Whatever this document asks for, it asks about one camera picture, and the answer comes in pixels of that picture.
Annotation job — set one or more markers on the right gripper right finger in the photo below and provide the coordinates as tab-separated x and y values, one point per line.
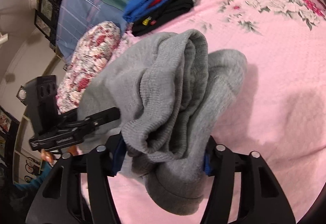
262	199

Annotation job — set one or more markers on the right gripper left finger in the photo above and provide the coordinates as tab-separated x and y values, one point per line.
77	189

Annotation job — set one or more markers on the grey sweatpants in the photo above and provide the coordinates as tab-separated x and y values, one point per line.
170	92

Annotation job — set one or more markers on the left hand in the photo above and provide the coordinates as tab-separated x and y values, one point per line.
50	158

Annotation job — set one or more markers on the red rose floral quilt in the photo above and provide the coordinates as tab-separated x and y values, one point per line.
93	51

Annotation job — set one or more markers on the blue pillow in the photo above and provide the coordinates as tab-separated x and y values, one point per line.
76	17

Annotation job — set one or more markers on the folded black and blue clothes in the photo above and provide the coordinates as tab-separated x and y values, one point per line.
148	15

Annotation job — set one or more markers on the pink floral blanket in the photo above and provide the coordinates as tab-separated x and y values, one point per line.
280	109

